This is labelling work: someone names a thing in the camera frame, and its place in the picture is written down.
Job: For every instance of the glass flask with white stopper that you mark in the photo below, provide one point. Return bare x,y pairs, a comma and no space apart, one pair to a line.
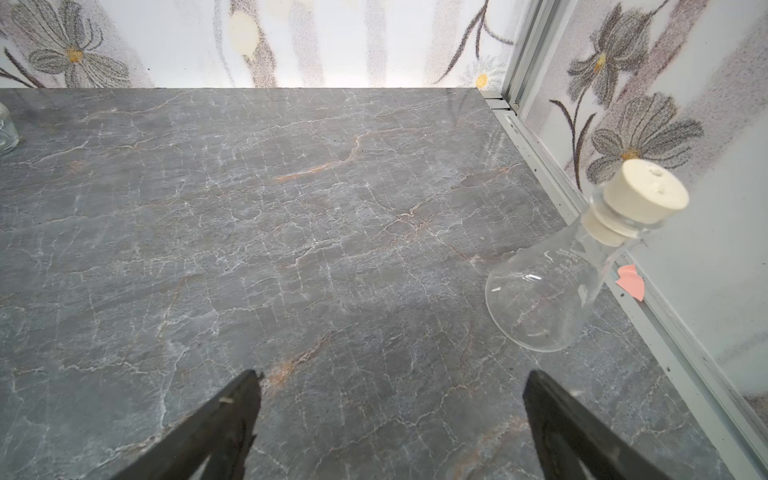
541,296

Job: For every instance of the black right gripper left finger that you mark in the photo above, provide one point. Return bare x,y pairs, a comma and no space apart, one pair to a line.
216,439

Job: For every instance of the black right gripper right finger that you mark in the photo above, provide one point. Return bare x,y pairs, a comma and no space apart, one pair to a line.
571,442

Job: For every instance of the pink sticker on rail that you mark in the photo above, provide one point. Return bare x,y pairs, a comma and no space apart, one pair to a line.
630,281

